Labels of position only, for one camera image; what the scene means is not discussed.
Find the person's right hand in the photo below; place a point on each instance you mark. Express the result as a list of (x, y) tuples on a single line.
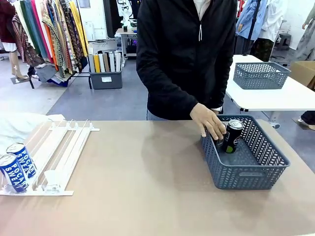
[(209, 121)]

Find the grey plastic basket with sticker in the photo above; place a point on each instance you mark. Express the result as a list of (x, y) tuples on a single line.
[(246, 179)]

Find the blue Pocari Sweat can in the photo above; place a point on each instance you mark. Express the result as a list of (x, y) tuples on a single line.
[(14, 174), (27, 162)]

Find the person's right forearm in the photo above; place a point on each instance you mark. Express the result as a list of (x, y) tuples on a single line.
[(172, 98)]

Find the person's left forearm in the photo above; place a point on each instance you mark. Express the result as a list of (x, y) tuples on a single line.
[(224, 86)]

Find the white can dispenser rack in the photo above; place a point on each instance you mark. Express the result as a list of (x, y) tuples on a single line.
[(56, 147)]

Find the white side table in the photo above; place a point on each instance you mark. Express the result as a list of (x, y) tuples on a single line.
[(270, 98)]

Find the person in black jacket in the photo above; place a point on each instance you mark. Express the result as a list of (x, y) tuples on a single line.
[(182, 49)]

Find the grey skirt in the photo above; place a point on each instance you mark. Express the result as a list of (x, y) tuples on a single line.
[(243, 45)]

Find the dark patterned skirt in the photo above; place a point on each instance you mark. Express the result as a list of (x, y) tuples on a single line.
[(263, 49)]

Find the bystander leg with shoe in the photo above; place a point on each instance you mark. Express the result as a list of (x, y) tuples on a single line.
[(308, 118)]

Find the black computer with purple light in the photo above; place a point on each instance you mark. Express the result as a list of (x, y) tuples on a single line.
[(133, 46)]

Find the cardboard box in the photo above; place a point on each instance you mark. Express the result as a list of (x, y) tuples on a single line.
[(304, 71)]

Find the white fabric roll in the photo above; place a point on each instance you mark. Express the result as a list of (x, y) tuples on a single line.
[(102, 62), (112, 62), (118, 62)]

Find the grey storage bin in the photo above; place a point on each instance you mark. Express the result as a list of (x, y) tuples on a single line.
[(105, 82)]

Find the black stool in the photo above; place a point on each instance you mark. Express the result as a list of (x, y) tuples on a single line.
[(283, 39)]

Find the blue shirt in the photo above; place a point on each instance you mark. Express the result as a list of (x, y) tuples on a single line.
[(248, 17)]

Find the black stand pole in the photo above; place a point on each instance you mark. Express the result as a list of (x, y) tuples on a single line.
[(254, 14)]

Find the brown fabric roll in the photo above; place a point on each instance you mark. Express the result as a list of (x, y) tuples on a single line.
[(106, 62)]

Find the white shirt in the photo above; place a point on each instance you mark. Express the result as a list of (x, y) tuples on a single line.
[(273, 19)]

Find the background work table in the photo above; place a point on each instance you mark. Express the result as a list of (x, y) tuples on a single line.
[(123, 34)]

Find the small black box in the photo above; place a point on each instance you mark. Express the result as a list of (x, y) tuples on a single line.
[(125, 29)]

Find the yellow fabric roll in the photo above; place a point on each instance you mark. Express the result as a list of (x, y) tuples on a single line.
[(97, 64)]

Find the mannequin in grey dress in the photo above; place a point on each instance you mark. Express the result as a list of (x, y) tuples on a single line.
[(307, 41)]

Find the grey fabric roll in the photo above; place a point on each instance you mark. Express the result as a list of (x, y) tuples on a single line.
[(91, 64)]

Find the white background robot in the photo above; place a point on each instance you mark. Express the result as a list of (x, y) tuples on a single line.
[(125, 14)]

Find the black partition panel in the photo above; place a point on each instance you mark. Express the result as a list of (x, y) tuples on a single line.
[(110, 17)]

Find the white air purifier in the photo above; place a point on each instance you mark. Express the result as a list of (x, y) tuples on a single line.
[(89, 30)]

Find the checkered fabric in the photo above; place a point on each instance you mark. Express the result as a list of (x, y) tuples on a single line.
[(60, 78)]

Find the dark patterned hanging garment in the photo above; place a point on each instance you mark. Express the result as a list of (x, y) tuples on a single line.
[(71, 37)]

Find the yellow hanging garment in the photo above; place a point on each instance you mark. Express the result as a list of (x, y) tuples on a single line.
[(78, 24)]

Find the grey cloth pile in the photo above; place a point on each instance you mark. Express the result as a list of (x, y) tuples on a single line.
[(46, 73)]

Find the beige patterned hanging garment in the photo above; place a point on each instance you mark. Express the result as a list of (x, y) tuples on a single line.
[(55, 44)]

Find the orange hanging garment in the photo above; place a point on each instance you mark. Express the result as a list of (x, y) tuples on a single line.
[(50, 49)]

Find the white crumpled cloth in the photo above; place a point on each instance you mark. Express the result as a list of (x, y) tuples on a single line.
[(17, 127)]

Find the pink hanging garment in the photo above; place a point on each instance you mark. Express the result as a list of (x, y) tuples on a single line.
[(40, 27)]

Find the teal hanging garment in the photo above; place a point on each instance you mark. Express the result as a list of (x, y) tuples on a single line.
[(34, 27)]

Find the brown patterned dress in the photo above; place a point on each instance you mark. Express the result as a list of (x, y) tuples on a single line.
[(24, 44)]

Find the mannequin legs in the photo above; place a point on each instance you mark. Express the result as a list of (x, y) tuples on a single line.
[(14, 64)]

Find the green hanging garment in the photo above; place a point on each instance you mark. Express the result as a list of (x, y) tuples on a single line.
[(25, 14)]

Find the white skirt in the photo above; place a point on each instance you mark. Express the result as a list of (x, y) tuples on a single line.
[(8, 46)]

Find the cream hanging garment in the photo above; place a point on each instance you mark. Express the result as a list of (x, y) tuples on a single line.
[(21, 17)]

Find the dark red garment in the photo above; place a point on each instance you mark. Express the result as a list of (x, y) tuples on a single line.
[(6, 22)]

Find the black clothes rack frame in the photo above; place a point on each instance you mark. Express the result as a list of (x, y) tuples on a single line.
[(81, 76)]

